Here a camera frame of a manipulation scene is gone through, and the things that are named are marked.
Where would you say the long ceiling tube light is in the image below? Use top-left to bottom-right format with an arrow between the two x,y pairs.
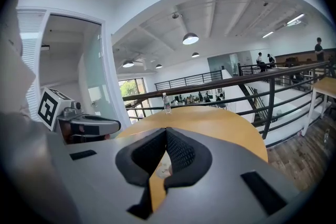
286,13 -> 306,26

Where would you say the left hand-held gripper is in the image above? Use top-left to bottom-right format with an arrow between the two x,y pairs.
37,87 -> 122,145

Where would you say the frosted glass door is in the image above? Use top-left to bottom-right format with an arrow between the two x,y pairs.
83,24 -> 122,124

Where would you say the black metal balcony railing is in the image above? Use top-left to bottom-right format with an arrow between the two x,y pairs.
154,70 -> 223,92

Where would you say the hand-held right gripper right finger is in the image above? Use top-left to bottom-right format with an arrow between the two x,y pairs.
146,127 -> 300,224

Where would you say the wooden table with white legs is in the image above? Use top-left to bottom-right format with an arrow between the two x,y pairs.
301,76 -> 336,137

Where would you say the clear plastic water bottle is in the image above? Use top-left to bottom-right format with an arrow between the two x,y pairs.
162,92 -> 172,115

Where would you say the pale patterned glasses case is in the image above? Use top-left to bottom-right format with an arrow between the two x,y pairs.
156,161 -> 173,179

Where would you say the large black dome pendant lamp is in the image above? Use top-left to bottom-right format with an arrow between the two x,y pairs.
182,32 -> 200,46

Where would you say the window with dark frame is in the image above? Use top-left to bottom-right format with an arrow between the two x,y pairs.
118,77 -> 146,121

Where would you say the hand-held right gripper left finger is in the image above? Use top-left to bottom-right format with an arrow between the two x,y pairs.
65,127 -> 168,224

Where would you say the staircase with black stringer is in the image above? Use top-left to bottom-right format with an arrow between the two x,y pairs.
238,83 -> 279,123

